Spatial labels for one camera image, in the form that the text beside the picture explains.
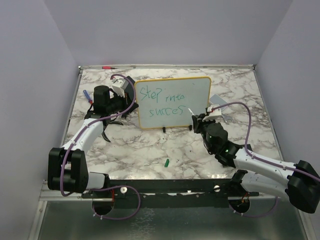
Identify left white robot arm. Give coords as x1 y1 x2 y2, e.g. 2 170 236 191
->
47 74 139 198

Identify green marker cap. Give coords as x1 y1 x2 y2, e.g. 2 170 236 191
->
164 158 170 168

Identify black multitool pliers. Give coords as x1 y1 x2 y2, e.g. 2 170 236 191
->
101 119 124 143

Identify white whiteboard eraser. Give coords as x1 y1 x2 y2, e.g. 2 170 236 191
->
209 94 228 107

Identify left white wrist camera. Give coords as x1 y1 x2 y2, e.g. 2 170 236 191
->
111 78 129 97

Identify blue handled cutters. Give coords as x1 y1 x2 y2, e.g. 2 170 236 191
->
121 113 128 119

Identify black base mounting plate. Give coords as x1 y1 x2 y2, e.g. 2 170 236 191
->
81 178 259 209

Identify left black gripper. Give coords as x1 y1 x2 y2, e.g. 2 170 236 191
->
106 89 139 115

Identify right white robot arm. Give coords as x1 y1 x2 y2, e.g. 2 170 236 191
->
191 113 320 214

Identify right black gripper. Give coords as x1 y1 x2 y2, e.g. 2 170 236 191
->
194 112 217 152

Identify aluminium table frame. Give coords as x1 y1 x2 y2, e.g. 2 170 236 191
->
29 65 315 240

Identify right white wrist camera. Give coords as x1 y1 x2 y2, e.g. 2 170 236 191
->
202 105 222 122

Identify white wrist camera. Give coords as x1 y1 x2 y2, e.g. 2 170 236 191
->
111 78 129 97
202 105 222 122

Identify red marker on rail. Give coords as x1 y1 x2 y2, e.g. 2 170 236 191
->
101 65 117 70

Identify blue red screwdriver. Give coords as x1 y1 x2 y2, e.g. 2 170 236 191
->
82 90 93 105

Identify silver wrench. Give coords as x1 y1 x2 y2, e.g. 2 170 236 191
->
221 113 234 125

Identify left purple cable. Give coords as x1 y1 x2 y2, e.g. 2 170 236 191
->
60 73 137 197

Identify yellow framed whiteboard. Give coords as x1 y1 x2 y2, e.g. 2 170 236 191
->
134 76 212 130

